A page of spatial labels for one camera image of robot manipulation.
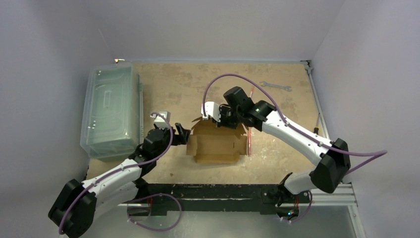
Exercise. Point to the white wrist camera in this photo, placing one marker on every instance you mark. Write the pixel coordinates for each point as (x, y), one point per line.
(161, 119)
(210, 110)

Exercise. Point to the aluminium frame rail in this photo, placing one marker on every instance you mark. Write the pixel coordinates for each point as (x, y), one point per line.
(343, 196)

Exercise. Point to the brown cardboard box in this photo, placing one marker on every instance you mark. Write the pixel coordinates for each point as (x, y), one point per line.
(209, 144)

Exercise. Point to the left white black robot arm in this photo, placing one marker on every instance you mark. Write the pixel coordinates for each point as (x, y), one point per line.
(80, 203)

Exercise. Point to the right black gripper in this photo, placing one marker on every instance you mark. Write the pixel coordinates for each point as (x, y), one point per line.
(225, 116)

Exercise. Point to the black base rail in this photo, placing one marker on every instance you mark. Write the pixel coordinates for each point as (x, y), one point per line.
(261, 198)

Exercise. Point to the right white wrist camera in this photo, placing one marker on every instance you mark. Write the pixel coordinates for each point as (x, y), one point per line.
(210, 110)

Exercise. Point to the yellow black screwdriver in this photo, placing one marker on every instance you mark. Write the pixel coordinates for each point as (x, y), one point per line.
(316, 128)

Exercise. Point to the silver open-end wrench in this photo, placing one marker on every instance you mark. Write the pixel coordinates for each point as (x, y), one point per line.
(266, 84)

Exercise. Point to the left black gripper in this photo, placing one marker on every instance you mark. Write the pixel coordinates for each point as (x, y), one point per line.
(178, 139)

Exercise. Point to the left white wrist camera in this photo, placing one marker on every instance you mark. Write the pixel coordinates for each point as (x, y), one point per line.
(161, 119)

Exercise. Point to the clear plastic storage bin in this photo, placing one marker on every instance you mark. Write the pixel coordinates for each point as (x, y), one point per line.
(112, 123)

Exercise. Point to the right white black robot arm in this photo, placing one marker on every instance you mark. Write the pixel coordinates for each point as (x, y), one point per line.
(330, 165)

